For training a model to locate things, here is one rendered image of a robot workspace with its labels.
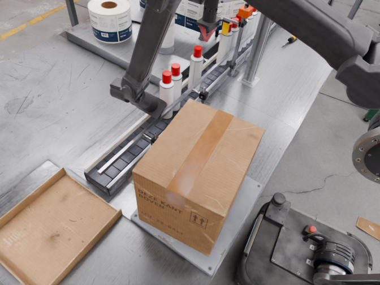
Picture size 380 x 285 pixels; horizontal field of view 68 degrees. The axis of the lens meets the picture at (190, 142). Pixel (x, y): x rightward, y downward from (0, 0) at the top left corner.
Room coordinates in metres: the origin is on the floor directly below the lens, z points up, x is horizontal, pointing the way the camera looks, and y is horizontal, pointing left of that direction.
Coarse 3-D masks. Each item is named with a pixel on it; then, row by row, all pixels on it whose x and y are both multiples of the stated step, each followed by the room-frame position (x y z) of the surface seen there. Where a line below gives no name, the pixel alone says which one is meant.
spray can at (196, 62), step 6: (198, 48) 0.96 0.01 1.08; (198, 54) 0.95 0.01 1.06; (192, 60) 0.95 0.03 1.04; (198, 60) 0.95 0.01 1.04; (192, 66) 0.95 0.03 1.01; (198, 66) 0.95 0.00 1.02; (192, 72) 0.95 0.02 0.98; (198, 72) 0.95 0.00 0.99; (192, 78) 0.95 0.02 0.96; (198, 78) 0.95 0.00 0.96; (192, 84) 0.94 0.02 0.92; (198, 90) 0.96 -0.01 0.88
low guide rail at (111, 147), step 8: (216, 56) 1.20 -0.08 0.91; (208, 64) 1.13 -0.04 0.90; (184, 80) 0.98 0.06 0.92; (144, 120) 0.72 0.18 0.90; (136, 128) 0.68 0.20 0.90; (120, 136) 0.62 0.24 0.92; (112, 144) 0.58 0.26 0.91; (104, 152) 0.55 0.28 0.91; (96, 160) 0.51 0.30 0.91; (88, 168) 0.48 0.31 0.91
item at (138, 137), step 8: (224, 56) 1.13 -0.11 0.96; (216, 64) 1.05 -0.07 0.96; (208, 72) 0.99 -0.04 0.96; (200, 80) 0.93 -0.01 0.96; (192, 88) 0.87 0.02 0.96; (184, 96) 0.82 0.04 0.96; (176, 104) 0.78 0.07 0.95; (168, 112) 0.73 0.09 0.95; (136, 136) 0.59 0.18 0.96; (128, 144) 0.55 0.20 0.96; (120, 152) 0.52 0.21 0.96; (112, 160) 0.49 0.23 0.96; (104, 168) 0.45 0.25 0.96
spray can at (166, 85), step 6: (162, 72) 0.79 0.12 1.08; (168, 72) 0.79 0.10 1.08; (162, 78) 0.78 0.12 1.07; (168, 78) 0.77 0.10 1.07; (162, 84) 0.77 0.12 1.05; (168, 84) 0.77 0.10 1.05; (162, 90) 0.77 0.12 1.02; (168, 90) 0.76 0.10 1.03; (162, 96) 0.77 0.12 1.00; (168, 96) 0.76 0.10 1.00; (168, 102) 0.76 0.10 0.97; (168, 114) 0.77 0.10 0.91
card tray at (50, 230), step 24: (48, 192) 0.42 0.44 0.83; (72, 192) 0.43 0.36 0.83; (24, 216) 0.33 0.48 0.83; (48, 216) 0.34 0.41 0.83; (72, 216) 0.35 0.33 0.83; (96, 216) 0.36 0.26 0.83; (0, 240) 0.25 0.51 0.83; (24, 240) 0.26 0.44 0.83; (48, 240) 0.26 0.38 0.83; (72, 240) 0.27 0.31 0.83; (96, 240) 0.28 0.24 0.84; (24, 264) 0.19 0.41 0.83; (48, 264) 0.20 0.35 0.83; (72, 264) 0.20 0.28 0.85
